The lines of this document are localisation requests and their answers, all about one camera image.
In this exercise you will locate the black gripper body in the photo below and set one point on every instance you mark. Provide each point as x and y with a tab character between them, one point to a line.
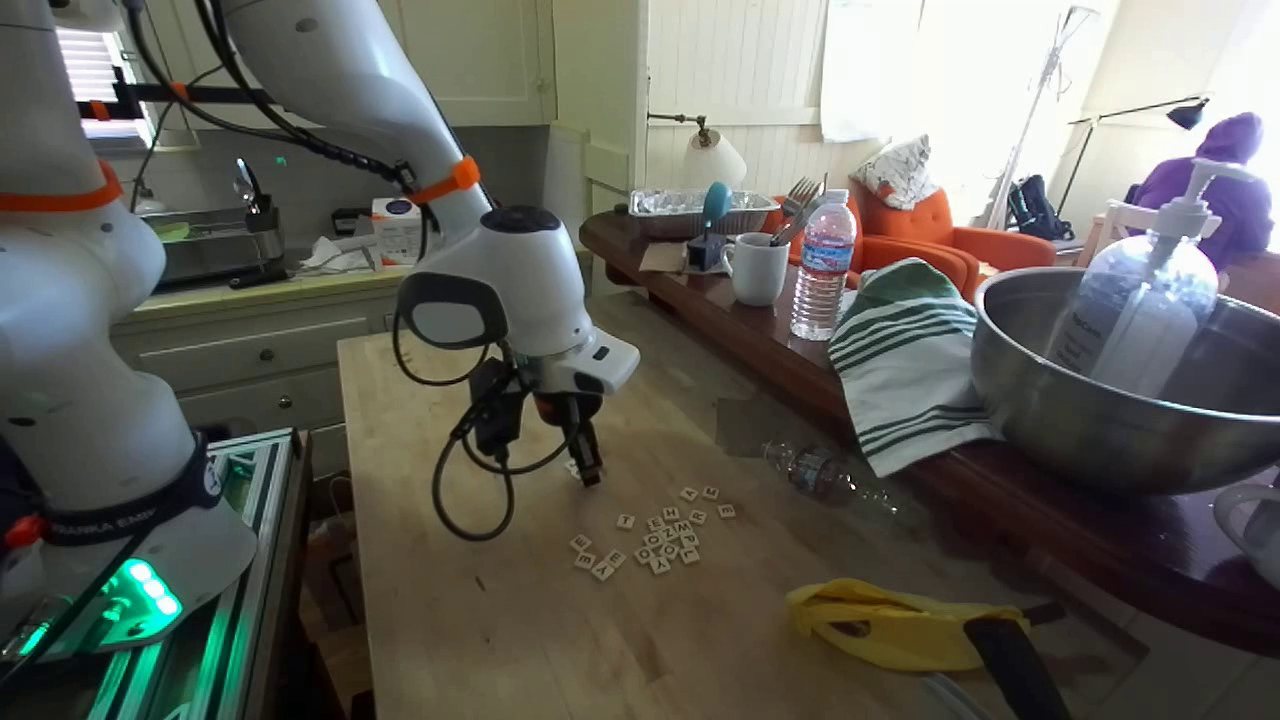
568	400

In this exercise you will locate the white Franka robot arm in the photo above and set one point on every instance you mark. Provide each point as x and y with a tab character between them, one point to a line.
81	400

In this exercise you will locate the white tile printed T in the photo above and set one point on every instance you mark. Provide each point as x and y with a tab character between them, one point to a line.
624	523

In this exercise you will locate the white tile printed E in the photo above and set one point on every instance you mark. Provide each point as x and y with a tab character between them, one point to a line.
585	566
580	544
612	557

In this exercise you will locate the white letter tile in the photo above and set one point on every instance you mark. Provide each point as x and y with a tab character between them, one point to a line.
668	515
690	492
725	510
710	492
695	518

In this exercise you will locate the white tile printed Y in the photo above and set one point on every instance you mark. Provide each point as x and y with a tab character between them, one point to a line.
661	568
603	572

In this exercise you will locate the white tile printed O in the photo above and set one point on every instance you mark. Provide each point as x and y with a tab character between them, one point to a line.
668	552

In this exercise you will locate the white tile printed P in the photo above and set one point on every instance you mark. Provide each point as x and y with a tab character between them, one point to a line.
685	543

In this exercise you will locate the white tile printed L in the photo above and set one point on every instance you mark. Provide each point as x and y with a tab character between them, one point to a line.
695	557

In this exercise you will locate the brown cardboard sheet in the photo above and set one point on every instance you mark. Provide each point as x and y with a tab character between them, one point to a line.
661	260

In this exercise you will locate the aluminium foil tray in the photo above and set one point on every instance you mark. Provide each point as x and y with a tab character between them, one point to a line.
666	205

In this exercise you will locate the crumpled clear plastic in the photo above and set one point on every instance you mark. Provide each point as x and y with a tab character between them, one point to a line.
820	473

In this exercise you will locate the white mug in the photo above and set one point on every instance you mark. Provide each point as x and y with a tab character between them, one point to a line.
762	275

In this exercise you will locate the teal scoop on black base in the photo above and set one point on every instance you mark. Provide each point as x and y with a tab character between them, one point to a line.
718	201

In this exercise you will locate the white globe desk lamp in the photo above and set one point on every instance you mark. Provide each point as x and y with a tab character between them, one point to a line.
715	165

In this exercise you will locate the clear plastic water bottle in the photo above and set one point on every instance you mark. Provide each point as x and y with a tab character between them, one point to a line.
820	287

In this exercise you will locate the metal cutlery piece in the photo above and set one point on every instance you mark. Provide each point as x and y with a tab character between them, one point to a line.
798	201

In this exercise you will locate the cream cabinet with drawers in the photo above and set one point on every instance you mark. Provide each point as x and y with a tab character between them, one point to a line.
253	362

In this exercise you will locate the green striped white towel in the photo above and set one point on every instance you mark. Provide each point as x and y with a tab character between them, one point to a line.
906	372

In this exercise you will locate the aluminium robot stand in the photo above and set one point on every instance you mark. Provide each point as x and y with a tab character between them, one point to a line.
253	532

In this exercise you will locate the yellow crumpled cloth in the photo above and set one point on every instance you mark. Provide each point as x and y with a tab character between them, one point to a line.
882	624

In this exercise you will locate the black countertop appliance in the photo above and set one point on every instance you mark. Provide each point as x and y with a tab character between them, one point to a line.
200	253

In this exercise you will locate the white patterned pillow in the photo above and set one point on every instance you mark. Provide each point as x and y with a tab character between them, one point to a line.
901	169

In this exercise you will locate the dark wooden table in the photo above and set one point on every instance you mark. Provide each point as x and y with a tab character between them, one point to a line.
1067	532

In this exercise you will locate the black horizontal rod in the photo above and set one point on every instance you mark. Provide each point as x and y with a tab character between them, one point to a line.
172	92

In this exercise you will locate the black bag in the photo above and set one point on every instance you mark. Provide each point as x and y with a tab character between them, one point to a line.
1036	211

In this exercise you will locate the large steel bowl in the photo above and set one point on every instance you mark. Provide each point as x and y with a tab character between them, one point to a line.
1105	427

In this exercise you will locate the clear pump dispenser bottle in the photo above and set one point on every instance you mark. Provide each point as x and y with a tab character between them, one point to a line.
1134	323

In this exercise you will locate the window with white blinds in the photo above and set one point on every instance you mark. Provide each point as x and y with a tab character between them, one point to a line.
94	67

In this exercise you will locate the white dish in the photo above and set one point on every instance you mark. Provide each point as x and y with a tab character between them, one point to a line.
1263	532

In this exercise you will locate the person in purple hoodie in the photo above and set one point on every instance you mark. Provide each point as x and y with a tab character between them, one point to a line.
1226	201

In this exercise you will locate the black-headed floor lamp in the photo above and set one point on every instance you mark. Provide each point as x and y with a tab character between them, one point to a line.
1188	115

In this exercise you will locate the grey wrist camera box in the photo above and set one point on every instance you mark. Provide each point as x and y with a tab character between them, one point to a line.
608	362

